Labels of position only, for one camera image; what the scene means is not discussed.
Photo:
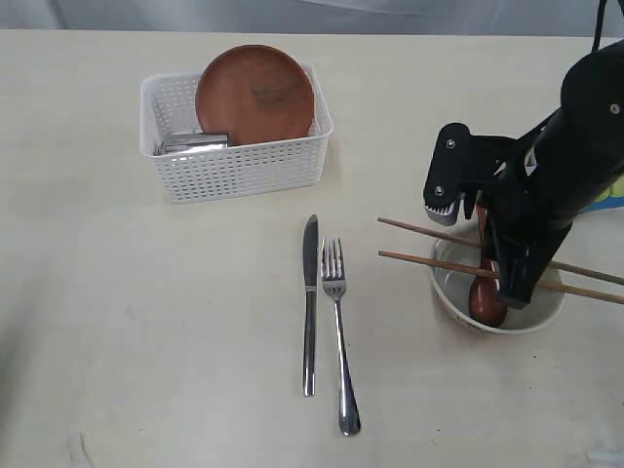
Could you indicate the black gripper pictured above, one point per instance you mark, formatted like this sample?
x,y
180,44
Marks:
x,y
555,173

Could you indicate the wooden chopstick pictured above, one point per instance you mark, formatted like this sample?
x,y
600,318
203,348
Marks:
x,y
479,272
594,274

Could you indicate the brown wooden spoon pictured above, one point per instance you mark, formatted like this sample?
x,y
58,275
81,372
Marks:
x,y
484,304

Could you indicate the white ceramic bowl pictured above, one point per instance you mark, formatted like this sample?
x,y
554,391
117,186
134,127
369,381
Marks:
x,y
451,290

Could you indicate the blue chip bag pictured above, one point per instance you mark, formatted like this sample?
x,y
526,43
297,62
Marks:
x,y
611,198

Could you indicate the silver metal fork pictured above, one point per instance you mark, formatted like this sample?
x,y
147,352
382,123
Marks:
x,y
334,285

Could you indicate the silver table knife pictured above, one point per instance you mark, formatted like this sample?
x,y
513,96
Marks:
x,y
310,275

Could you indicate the white plastic perforated basket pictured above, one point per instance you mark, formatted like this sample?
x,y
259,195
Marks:
x,y
167,108

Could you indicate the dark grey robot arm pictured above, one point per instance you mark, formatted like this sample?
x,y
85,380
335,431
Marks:
x,y
564,169

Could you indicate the brown round plate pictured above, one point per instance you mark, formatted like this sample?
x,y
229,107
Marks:
x,y
255,94

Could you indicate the shiny metal cup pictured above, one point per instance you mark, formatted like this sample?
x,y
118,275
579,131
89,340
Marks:
x,y
188,143

